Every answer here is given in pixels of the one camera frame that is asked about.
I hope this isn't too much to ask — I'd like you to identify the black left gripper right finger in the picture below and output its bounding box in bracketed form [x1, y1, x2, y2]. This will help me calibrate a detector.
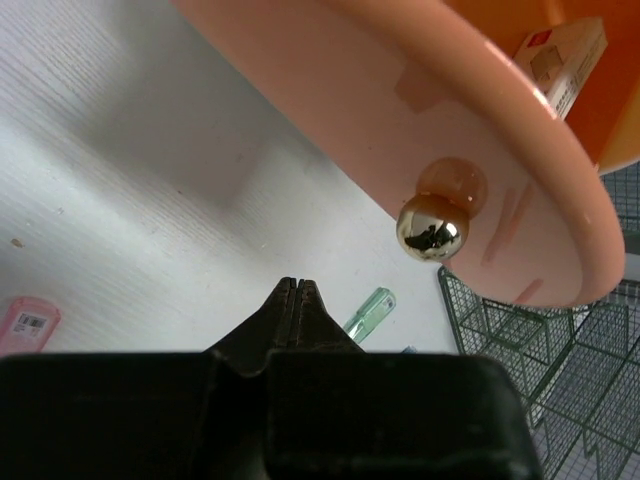
[264, 278, 542, 479]

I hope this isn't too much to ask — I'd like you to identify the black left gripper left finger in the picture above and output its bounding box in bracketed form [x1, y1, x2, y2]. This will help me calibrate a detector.
[1, 278, 298, 479]

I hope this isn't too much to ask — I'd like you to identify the green transparent correction tape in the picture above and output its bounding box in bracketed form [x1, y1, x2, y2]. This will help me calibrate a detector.
[343, 287, 397, 344]

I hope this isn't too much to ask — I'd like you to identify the cream round drawer box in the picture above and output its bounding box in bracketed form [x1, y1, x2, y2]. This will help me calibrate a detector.
[176, 1, 639, 307]

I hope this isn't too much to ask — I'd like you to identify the pink transparent correction tape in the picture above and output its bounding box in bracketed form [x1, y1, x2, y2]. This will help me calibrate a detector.
[0, 296, 61, 357]

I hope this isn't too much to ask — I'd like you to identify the green wire mesh organizer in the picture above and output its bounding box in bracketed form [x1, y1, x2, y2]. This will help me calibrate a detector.
[437, 169, 640, 480]

